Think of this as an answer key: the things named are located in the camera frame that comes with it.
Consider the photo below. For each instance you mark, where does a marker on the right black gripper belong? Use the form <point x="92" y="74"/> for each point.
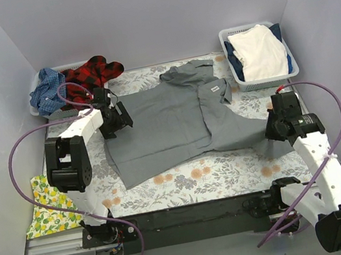
<point x="270" y="125"/>

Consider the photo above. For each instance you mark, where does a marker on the white folded shirt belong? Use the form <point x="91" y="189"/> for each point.
<point x="261" y="50"/>

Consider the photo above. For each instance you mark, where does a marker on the floral patterned table mat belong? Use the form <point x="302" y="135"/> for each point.
<point x="206" y="177"/>

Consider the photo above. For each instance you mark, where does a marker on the grey long sleeve shirt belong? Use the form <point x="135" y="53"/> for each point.
<point x="185" y="115"/>

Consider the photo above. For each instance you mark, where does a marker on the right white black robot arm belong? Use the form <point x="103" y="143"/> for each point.
<point x="319" y="201"/>

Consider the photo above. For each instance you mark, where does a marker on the right white plastic basket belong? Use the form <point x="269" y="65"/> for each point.
<point x="262" y="83"/>

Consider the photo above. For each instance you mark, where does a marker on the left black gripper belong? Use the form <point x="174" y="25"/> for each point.
<point x="123" y="115"/>

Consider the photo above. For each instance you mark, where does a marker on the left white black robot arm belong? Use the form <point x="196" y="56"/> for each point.
<point x="68" y="165"/>

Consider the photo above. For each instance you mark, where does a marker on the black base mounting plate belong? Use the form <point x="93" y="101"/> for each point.
<point x="253" y="212"/>

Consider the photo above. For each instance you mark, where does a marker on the red black plaid shirt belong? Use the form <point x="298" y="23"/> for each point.
<point x="92" y="74"/>

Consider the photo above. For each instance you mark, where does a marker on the dark blue folded garment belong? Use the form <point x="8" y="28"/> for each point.
<point x="234" y="60"/>

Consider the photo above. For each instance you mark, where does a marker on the blue checked shirt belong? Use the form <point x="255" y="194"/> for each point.
<point x="44" y="97"/>

